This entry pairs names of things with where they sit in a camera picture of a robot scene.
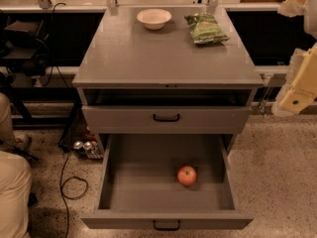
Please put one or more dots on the person beige rear leg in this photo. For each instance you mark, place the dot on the person beige rear leg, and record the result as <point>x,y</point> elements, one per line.
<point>6,130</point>

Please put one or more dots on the silver can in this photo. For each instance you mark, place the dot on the silver can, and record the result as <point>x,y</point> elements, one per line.
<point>77,145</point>
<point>87,146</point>

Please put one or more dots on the closed grey upper drawer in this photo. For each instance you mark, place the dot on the closed grey upper drawer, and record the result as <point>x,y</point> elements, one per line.
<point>139,119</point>

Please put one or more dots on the black equipment on left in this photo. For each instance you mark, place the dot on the black equipment on left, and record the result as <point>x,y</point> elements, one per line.
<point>23,45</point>

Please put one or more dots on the open grey middle drawer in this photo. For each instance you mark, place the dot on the open grey middle drawer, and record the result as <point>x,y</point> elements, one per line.
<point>139,184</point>

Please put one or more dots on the red apple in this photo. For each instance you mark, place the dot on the red apple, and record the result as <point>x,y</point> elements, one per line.
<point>187,175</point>

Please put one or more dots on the wire basket with items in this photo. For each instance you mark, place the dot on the wire basket with items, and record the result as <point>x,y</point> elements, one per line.
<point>77,131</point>

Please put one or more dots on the green chip bag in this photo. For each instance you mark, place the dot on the green chip bag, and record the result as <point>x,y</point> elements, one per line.
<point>204,29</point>

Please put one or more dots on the white bowl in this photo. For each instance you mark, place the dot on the white bowl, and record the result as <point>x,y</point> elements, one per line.
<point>154,19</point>

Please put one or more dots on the black upper drawer handle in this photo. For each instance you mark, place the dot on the black upper drawer handle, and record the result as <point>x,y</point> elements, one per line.
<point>174,118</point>

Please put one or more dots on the black drawer handle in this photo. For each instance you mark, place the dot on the black drawer handle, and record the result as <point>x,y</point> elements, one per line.
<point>174,118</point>
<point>166,225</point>

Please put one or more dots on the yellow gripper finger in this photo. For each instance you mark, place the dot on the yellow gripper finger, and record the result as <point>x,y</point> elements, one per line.
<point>292,8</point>
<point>300,88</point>

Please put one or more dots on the black middle drawer handle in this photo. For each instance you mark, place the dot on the black middle drawer handle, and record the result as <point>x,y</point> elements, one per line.
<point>166,225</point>

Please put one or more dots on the grey drawer cabinet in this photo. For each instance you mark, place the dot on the grey drawer cabinet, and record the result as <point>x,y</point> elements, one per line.
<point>129,65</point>

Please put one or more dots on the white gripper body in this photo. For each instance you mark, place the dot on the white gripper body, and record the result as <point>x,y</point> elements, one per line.
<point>311,15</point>

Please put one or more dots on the white shoe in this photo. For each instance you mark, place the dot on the white shoe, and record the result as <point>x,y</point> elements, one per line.
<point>22,141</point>

